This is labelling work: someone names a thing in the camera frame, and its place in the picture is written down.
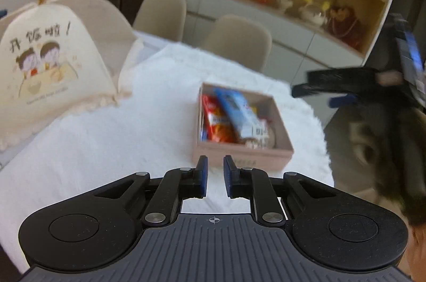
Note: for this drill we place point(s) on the dark red snack packet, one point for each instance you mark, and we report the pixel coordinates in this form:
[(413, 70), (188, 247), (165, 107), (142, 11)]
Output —
[(221, 130)]

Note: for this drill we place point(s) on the white teapot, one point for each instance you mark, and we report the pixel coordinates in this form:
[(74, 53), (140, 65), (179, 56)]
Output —
[(313, 12)]

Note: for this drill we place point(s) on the beige dining chair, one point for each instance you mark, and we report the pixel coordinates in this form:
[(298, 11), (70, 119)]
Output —
[(161, 14), (238, 39)]

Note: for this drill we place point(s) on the white fluffy tablecloth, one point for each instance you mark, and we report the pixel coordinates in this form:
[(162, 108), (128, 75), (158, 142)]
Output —
[(100, 152)]

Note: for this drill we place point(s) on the grey sideboard cabinet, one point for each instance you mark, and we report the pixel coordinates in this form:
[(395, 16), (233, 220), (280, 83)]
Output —
[(293, 42)]

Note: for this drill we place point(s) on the red and white snack packet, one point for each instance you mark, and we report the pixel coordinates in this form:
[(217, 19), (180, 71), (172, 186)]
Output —
[(209, 104)]

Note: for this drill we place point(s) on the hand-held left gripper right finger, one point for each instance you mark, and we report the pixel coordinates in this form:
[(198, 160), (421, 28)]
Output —
[(227, 175)]

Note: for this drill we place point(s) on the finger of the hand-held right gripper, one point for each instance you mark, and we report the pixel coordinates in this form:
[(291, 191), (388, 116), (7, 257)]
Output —
[(344, 101), (336, 80)]

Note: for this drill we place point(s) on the pink cardboard box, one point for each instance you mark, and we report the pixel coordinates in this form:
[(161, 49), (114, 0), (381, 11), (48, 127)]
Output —
[(233, 159)]

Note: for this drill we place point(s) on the blue snack packet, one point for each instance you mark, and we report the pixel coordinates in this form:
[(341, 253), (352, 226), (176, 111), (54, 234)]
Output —
[(238, 109)]

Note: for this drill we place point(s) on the red gift basket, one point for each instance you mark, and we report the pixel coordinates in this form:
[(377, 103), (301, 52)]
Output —
[(346, 26)]

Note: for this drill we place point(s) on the round bread packet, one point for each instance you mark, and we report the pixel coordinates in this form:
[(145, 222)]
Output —
[(270, 137)]

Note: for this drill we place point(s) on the yellow snack packet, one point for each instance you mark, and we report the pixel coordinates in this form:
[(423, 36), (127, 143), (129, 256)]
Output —
[(254, 109)]

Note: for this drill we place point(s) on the cream printed food cover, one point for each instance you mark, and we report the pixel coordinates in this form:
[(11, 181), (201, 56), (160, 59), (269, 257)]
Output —
[(50, 52)]

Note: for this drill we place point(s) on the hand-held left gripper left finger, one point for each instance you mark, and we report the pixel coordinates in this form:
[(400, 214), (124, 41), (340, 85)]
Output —
[(203, 175)]

